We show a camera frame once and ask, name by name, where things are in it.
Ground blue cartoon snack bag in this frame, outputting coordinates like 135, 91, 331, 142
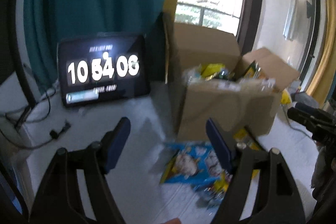
160, 141, 232, 207

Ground yellow black snack packet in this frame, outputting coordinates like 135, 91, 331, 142
233, 127, 264, 151

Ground yellow snack bag on floor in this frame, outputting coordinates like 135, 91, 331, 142
280, 89, 292, 105

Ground brown cardboard box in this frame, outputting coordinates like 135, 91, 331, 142
163, 14, 299, 141

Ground tablet showing clock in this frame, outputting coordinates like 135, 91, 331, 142
57, 32, 150, 107

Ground yellow snack bag in box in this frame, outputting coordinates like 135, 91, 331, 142
199, 63, 226, 79

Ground green yellow snack bag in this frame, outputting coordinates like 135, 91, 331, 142
239, 60, 269, 80

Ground black balcony railing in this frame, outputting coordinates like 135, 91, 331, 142
175, 2, 240, 29

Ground black cable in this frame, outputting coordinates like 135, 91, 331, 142
0, 87, 72, 151

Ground black window frame post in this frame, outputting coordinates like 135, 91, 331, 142
236, 0, 263, 55

